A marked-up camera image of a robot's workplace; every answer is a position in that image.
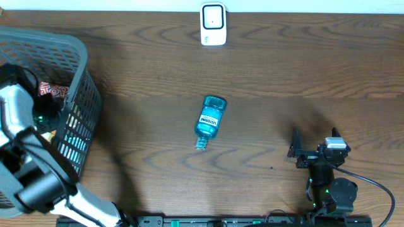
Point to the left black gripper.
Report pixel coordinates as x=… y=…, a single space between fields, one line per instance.
x=50 y=113

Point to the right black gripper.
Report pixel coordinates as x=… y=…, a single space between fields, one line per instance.
x=309 y=157

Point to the teal mouthwash bottle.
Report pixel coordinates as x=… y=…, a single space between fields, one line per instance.
x=208 y=123

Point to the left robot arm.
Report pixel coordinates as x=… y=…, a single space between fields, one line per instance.
x=35 y=176

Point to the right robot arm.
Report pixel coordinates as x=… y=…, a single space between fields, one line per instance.
x=329 y=195

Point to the white barcode scanner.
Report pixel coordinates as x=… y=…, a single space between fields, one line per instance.
x=213 y=24

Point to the red Top candy bar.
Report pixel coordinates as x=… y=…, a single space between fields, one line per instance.
x=55 y=90

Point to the grey plastic basket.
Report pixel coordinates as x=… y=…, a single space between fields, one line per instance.
x=62 y=60

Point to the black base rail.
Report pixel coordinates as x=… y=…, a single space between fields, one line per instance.
x=158 y=221

